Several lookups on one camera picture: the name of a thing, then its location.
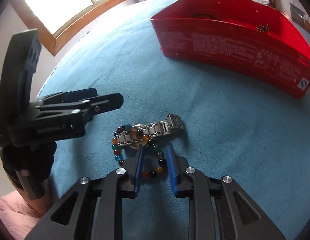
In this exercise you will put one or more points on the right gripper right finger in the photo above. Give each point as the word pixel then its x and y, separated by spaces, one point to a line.
pixel 218 208

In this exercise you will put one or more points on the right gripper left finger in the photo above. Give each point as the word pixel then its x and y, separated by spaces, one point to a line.
pixel 92 209

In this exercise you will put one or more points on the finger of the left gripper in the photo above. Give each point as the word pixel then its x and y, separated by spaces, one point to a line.
pixel 70 96
pixel 100 104

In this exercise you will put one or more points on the pink sleeved left forearm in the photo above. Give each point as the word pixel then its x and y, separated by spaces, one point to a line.
pixel 19 214

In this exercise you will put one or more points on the black gloved left hand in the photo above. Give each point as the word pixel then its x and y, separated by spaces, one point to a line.
pixel 36 159

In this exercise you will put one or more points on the wooden framed window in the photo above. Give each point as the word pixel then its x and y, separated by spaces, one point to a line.
pixel 58 21

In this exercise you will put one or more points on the red rectangular tin box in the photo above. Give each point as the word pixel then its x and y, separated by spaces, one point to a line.
pixel 240 35

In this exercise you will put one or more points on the black chair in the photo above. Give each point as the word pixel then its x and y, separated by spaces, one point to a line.
pixel 297 14

